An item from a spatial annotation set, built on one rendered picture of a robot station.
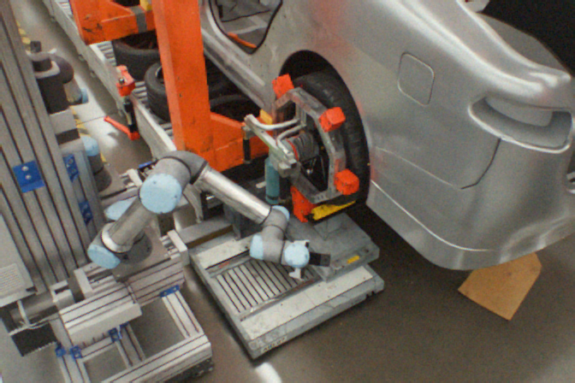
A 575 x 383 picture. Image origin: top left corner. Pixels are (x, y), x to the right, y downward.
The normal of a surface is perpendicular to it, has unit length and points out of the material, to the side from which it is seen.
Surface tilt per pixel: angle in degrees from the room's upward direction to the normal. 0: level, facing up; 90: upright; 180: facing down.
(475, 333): 0
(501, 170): 89
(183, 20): 90
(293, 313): 0
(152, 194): 84
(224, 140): 90
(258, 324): 0
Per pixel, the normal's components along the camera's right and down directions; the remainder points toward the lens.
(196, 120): 0.53, 0.55
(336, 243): 0.00, -0.76
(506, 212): -0.15, 0.66
